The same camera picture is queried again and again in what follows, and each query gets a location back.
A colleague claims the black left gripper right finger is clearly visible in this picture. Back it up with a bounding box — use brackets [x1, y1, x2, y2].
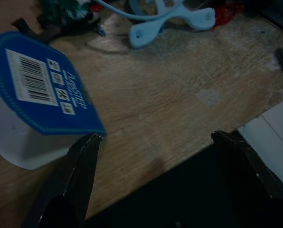
[210, 130, 283, 213]

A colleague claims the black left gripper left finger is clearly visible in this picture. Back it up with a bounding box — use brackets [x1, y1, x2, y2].
[22, 133, 102, 228]

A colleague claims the black rubbish bin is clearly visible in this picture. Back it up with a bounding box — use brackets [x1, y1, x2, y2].
[84, 130, 283, 228]

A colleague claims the white plastic insole piece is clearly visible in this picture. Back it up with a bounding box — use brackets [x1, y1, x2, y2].
[0, 96, 78, 171]

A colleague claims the blue barcode packaging card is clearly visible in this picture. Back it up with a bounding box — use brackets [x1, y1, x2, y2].
[0, 31, 107, 137]

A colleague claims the dark green black bundle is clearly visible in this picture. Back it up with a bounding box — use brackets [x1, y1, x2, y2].
[12, 0, 107, 44]

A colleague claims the red plastic wrapper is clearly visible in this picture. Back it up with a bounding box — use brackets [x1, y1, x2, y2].
[210, 4, 245, 31]

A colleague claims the small red white scrap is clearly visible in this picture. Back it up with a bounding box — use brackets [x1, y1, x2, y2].
[88, 2, 104, 19]

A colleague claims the light blue plastic bracket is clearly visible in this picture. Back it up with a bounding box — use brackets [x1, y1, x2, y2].
[94, 0, 215, 49]

